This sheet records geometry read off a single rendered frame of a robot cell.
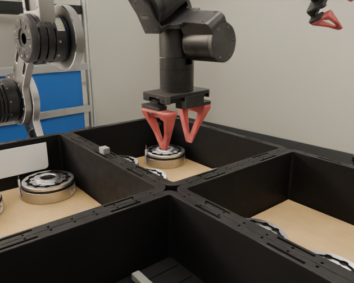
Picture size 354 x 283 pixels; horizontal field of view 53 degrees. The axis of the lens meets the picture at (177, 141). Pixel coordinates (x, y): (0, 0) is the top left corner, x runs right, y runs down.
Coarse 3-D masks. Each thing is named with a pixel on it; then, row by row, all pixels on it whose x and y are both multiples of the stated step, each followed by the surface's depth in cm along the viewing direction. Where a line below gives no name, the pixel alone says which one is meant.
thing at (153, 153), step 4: (172, 144) 95; (148, 148) 91; (152, 148) 91; (176, 148) 91; (180, 148) 92; (148, 152) 88; (152, 152) 88; (156, 152) 88; (172, 152) 88; (176, 152) 88; (180, 152) 88; (184, 152) 90; (152, 156) 86; (156, 156) 86; (160, 156) 86; (164, 156) 86; (168, 156) 86; (172, 156) 86; (176, 156) 86
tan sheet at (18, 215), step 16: (0, 192) 74; (16, 192) 74; (80, 192) 74; (16, 208) 67; (32, 208) 67; (48, 208) 67; (64, 208) 67; (80, 208) 67; (0, 224) 61; (16, 224) 61; (32, 224) 61
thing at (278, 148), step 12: (132, 120) 92; (144, 120) 93; (180, 120) 93; (72, 132) 81; (84, 132) 83; (216, 132) 83; (228, 132) 81; (96, 144) 72; (264, 144) 73; (276, 144) 72; (120, 156) 65; (264, 156) 65; (144, 168) 59; (216, 168) 59; (228, 168) 59; (156, 180) 54; (168, 180) 54; (180, 180) 54; (192, 180) 54
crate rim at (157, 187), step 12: (0, 144) 72; (12, 144) 73; (84, 144) 72; (96, 156) 66; (108, 156) 65; (120, 168) 60; (132, 168) 59; (144, 180) 54; (144, 192) 50; (156, 192) 50; (108, 204) 47; (120, 204) 47; (72, 216) 43; (84, 216) 44; (36, 228) 41; (48, 228) 41; (0, 240) 39; (12, 240) 38
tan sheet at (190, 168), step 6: (144, 156) 95; (138, 162) 91; (144, 162) 91; (186, 162) 91; (192, 162) 91; (156, 168) 86; (174, 168) 86; (180, 168) 86; (186, 168) 86; (192, 168) 86; (198, 168) 86; (204, 168) 86; (210, 168) 86; (168, 174) 83; (174, 174) 83; (180, 174) 83; (186, 174) 83; (192, 174) 83; (174, 180) 79
